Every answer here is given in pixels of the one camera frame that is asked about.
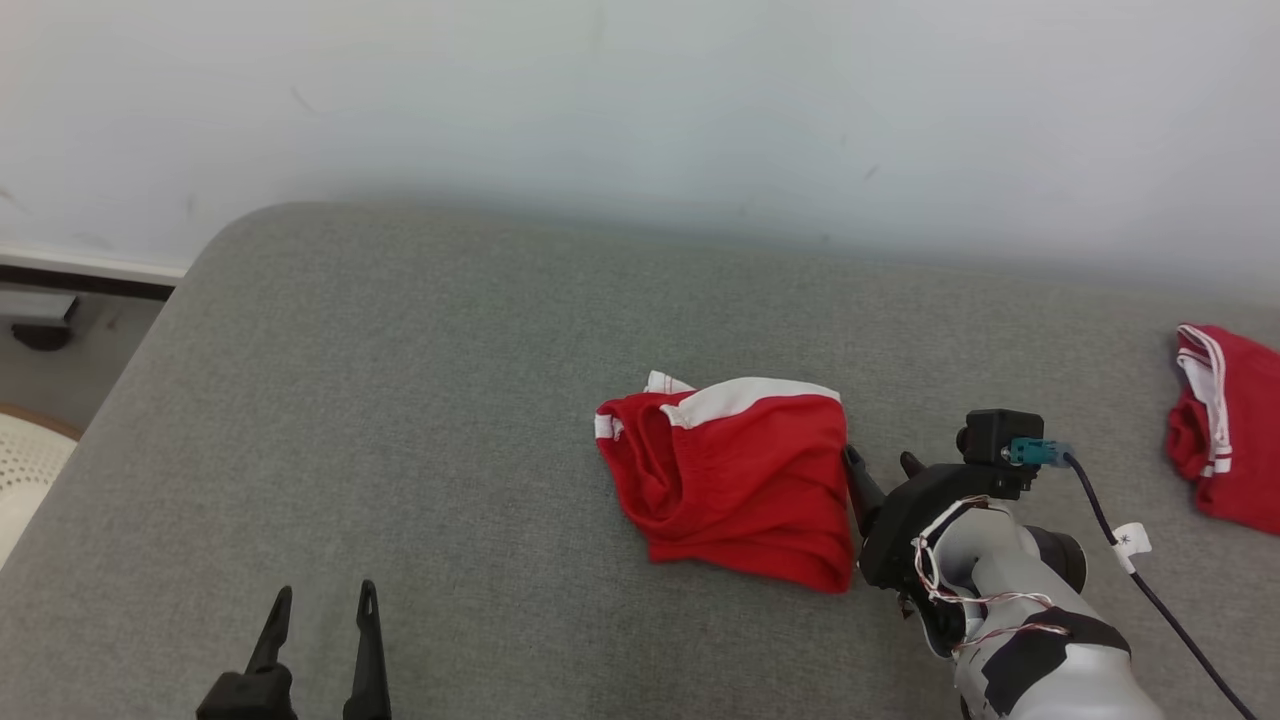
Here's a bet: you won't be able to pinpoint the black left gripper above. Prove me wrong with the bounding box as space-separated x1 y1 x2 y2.
195 578 393 720

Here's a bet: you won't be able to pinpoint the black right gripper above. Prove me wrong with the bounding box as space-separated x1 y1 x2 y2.
842 445 1041 656

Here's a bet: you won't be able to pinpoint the red garment plain white band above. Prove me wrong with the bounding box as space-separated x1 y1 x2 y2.
594 370 856 596

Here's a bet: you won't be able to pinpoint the red garment striped white trim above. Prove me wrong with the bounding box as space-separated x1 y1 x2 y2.
1165 322 1280 536

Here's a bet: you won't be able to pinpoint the cream perforated laundry basket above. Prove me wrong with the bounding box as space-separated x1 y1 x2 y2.
0 405 83 571

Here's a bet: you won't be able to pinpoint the grey black floor fixture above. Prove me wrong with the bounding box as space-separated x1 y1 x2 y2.
0 288 81 353

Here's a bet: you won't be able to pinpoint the teal right camera connector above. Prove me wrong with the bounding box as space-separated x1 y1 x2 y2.
1008 437 1076 469

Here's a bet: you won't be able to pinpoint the red white twisted wires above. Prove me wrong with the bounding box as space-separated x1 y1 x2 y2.
910 497 1071 656

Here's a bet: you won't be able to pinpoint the black right camera cable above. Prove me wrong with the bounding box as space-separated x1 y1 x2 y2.
1062 452 1261 720

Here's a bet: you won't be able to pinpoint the white cable tag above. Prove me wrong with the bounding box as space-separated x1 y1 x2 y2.
1110 522 1153 576

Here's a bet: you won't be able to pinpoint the white black wall baseboard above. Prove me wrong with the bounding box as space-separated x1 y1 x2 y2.
0 243 191 301

